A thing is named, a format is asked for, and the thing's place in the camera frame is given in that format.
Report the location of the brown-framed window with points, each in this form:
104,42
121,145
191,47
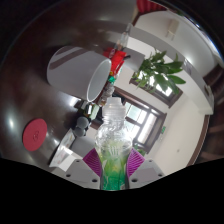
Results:
168,91

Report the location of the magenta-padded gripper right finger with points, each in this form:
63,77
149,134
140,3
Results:
146,171

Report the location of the flat round red coaster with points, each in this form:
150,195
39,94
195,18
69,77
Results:
34,135

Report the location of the red box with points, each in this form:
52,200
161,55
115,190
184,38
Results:
115,61

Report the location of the clear bottle with green label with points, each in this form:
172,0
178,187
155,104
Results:
113,166

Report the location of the green exit sign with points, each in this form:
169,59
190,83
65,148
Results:
163,129

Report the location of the brown-framed glass door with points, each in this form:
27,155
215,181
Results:
143,123

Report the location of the small plant in white pot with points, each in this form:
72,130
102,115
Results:
158,70

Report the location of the white printed leaflet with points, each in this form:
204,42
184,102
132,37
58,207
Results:
63,148

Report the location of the white wall radiator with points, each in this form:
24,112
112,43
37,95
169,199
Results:
173,27

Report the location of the red carpeted staircase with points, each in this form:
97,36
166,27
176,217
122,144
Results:
150,5

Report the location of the white mug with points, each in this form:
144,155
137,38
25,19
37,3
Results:
73,70

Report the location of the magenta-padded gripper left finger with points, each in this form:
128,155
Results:
81,173

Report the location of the green book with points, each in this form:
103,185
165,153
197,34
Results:
94,111

